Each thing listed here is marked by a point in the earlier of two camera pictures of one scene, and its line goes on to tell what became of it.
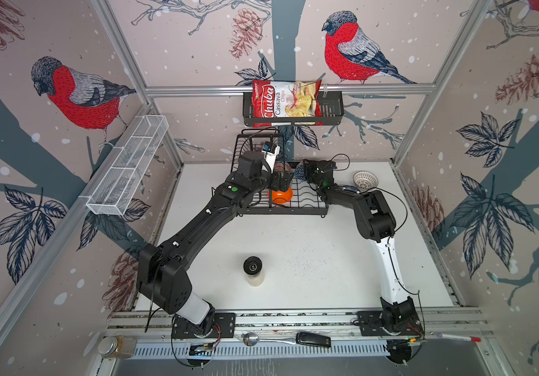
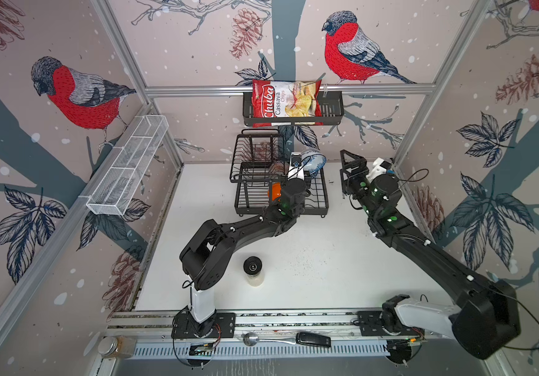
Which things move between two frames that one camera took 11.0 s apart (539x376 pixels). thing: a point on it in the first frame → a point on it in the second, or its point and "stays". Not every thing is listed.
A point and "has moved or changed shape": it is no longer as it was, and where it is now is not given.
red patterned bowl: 282,166 stays
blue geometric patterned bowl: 300,172 has moved or changed shape
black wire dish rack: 306,198 stays
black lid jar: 253,267 stays
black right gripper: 309,167 → 360,168
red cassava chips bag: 285,99 stays
